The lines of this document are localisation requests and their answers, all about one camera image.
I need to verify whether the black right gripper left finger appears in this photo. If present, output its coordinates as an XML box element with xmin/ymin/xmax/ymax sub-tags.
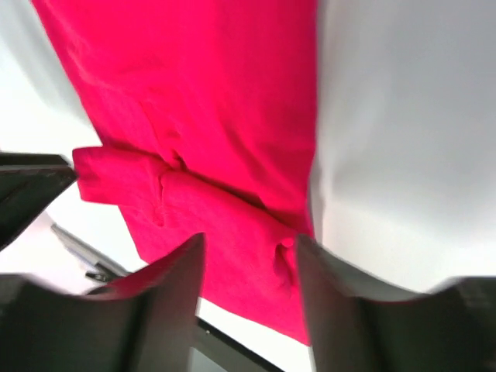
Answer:
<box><xmin>1</xmin><ymin>233</ymin><xmax>205</xmax><ymax>371</ymax></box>

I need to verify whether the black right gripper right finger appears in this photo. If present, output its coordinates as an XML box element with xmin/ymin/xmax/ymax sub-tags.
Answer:
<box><xmin>297</xmin><ymin>236</ymin><xmax>495</xmax><ymax>371</ymax></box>

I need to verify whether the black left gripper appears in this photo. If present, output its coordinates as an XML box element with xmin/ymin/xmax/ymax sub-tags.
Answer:
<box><xmin>1</xmin><ymin>152</ymin><xmax>77</xmax><ymax>249</ymax></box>

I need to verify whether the crimson red t shirt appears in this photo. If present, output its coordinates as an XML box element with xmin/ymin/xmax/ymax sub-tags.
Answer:
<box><xmin>33</xmin><ymin>1</ymin><xmax>317</xmax><ymax>343</ymax></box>

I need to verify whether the aluminium front extrusion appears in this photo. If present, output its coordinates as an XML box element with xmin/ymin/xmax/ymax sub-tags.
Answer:
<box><xmin>50</xmin><ymin>224</ymin><xmax>129</xmax><ymax>283</ymax></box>

